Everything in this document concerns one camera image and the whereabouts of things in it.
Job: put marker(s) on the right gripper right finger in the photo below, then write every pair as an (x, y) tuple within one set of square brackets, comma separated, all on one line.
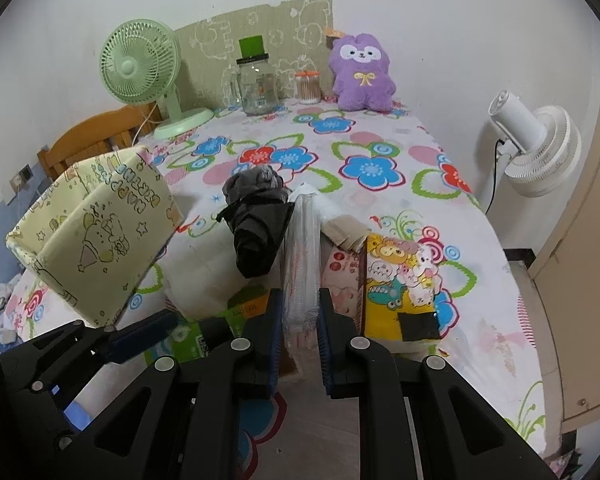
[(418, 420)]

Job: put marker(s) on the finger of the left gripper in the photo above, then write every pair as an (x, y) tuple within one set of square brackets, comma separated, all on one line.
[(53, 359), (109, 345)]

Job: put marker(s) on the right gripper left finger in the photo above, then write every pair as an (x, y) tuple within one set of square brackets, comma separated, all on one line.
[(242, 370)]

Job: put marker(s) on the green tissue pack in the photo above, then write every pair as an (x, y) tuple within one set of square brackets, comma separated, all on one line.
[(190, 341)]

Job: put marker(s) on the yellow cartoon tissue pack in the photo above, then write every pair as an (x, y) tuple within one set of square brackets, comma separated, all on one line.
[(401, 282)]

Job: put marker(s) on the clear plastic zip bag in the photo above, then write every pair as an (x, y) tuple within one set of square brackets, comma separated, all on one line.
[(302, 277)]

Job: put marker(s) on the white and beige sock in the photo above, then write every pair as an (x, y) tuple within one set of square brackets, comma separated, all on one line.
[(344, 230)]

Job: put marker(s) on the white folded towel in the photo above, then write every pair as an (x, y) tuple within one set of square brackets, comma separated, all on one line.
[(202, 276)]

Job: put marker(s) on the cream birthday-print storage box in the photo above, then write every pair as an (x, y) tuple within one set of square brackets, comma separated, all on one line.
[(96, 230)]

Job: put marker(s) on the floral tablecloth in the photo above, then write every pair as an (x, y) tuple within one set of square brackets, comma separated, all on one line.
[(387, 171)]

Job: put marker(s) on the pink printed tissue pack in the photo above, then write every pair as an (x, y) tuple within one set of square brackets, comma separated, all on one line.
[(342, 276)]

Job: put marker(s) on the beige cabinet door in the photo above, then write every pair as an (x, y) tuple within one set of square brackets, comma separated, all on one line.
[(567, 277)]

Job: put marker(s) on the green desk fan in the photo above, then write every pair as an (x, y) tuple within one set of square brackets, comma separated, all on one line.
[(139, 64)]

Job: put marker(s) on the white standing fan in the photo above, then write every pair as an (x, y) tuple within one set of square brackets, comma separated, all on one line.
[(539, 149)]

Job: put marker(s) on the glass jar green lid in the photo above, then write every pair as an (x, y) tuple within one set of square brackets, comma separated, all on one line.
[(251, 79)]

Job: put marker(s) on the cotton swab container orange lid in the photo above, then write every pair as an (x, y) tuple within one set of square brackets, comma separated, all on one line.
[(308, 87)]

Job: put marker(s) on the purple plush bunny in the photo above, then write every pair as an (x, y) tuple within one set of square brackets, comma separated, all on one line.
[(361, 74)]

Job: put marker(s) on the wall socket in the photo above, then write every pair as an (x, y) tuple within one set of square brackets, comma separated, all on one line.
[(21, 178)]

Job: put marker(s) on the grey drawstring pouch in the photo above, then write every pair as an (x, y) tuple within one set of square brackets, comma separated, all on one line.
[(260, 180)]

